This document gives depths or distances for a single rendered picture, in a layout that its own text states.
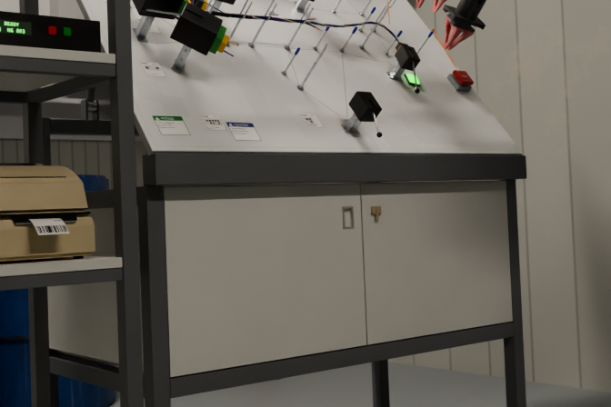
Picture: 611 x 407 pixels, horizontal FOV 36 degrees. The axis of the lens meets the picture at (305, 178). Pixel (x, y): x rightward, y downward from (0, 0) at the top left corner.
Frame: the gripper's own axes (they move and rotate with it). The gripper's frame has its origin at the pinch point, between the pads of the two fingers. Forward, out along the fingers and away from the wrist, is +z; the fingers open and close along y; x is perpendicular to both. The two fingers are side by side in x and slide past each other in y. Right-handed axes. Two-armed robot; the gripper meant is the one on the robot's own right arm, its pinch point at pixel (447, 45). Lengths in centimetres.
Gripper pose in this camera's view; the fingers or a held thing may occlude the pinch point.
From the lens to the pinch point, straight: 246.0
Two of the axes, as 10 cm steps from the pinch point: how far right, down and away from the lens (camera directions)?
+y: -8.5, -1.6, -5.0
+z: -4.1, 7.9, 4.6
